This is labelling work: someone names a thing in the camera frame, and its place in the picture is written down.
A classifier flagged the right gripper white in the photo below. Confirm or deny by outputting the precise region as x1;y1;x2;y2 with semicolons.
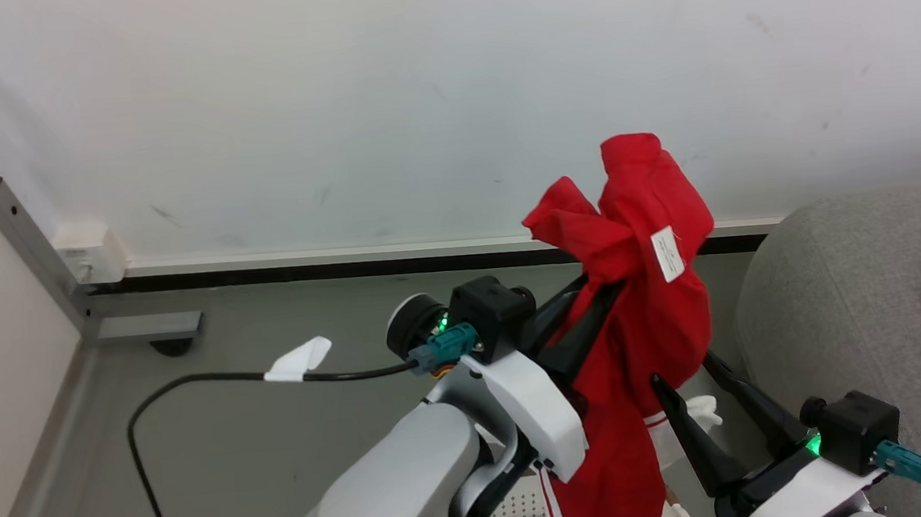
647;336;894;517

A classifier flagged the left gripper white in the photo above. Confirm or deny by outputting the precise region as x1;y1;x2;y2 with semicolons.
453;272;641;490

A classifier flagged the red garment with white trim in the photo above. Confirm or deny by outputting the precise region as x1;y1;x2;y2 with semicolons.
510;127;739;517

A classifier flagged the grey upholstered seat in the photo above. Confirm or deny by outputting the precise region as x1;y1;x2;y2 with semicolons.
726;186;921;517

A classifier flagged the white laundry basket brown rim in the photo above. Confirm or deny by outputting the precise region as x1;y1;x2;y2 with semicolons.
478;462;701;517

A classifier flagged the black baseboard strip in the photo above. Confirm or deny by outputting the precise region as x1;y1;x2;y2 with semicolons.
88;227;769;306

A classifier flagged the teal left cable connector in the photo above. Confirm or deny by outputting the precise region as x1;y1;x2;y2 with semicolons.
405;320;483;379

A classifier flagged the teal cable connector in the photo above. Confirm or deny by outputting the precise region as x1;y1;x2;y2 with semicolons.
405;320;483;379
870;436;921;507

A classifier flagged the teal right cable connector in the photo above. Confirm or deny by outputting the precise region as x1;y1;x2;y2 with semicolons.
870;436;921;507

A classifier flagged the white wall trim strip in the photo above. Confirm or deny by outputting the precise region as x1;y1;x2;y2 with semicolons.
124;211;787;287

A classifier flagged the white cable tag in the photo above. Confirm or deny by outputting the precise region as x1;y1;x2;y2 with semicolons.
260;334;336;387

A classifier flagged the black round frame foot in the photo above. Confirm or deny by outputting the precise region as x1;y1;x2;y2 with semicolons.
148;337;194;361

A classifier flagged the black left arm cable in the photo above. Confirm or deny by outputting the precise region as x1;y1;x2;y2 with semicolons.
122;356;433;517

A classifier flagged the white wall socket box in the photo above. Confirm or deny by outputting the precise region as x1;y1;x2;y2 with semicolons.
50;217;131;289

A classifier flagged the grey metal frame post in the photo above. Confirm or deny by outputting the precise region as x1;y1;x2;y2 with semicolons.
0;161;206;356

